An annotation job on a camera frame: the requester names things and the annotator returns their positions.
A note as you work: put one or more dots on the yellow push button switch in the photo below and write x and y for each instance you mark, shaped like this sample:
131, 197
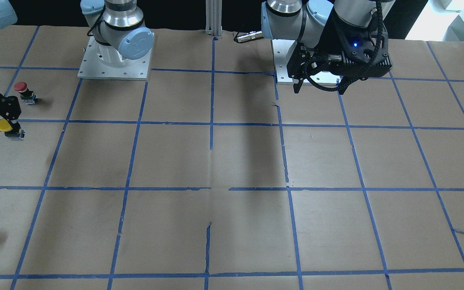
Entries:
13, 131

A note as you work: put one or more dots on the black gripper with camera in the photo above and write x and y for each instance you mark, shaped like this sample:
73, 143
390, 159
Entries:
299, 63

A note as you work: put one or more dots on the brown paper table mat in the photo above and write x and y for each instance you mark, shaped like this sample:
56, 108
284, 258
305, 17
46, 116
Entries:
213, 175

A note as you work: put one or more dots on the aluminium frame post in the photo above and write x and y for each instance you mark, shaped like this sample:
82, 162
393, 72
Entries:
213, 12

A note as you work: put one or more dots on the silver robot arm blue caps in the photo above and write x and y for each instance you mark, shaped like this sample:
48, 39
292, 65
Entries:
119, 47

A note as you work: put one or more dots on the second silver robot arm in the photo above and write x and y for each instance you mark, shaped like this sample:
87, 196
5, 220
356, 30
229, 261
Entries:
304, 21

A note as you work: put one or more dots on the metal cable connector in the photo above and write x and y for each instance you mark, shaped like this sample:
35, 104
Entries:
247, 37

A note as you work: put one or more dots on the red push button switch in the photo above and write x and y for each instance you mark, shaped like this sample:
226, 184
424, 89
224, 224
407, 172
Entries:
28, 96

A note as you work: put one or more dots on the grey metal base plate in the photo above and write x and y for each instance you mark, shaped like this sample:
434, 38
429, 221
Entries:
106, 63

